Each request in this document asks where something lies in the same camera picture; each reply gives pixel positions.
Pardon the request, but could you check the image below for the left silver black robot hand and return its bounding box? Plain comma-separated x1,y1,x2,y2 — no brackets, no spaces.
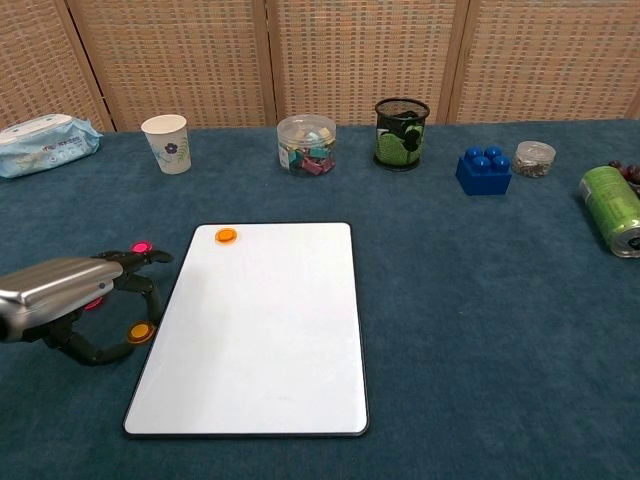
0,249,176,368

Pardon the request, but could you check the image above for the white paper cup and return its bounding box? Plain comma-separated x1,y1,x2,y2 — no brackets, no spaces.
140,114,193,175

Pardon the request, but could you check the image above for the light blue wet wipes pack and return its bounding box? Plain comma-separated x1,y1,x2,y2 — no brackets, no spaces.
0,113,104,180

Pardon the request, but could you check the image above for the white magnetic board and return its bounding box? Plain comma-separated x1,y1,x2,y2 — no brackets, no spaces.
121,222,369,440

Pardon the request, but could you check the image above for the clear jar of binder clips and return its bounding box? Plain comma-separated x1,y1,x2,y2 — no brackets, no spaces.
276,114,337,177

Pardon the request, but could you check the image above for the woven bamboo folding screen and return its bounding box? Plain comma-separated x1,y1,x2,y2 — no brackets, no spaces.
0,0,640,133

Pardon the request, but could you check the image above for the black mesh pen holder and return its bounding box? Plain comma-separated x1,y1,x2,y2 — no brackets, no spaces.
373,97,431,173

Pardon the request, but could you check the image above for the blue felt table mat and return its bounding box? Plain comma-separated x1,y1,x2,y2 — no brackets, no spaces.
0,118,640,480

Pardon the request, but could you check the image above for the blue building block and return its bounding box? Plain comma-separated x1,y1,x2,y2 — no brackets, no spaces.
454,145,514,197

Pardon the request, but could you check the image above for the small clear jar of pins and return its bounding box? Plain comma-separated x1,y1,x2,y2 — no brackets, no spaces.
511,140,558,179

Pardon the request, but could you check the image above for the green drink can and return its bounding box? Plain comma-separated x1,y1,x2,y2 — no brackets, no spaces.
578,165,640,259

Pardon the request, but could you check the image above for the dark purple grape bunch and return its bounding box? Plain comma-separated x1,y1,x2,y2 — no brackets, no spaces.
607,159,640,192

